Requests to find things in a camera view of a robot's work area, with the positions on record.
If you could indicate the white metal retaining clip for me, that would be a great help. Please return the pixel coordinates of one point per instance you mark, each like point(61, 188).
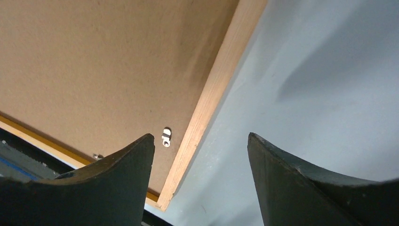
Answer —
point(166, 137)

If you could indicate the orange wooden picture frame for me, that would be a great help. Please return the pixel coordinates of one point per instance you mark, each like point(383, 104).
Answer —
point(241, 27)

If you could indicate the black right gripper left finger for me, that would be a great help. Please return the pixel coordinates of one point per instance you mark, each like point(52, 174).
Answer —
point(108, 192)

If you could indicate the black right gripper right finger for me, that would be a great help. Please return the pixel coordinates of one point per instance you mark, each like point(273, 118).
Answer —
point(295, 192)

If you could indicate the brown cardboard backing board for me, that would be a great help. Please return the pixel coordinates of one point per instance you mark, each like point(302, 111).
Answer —
point(95, 75)

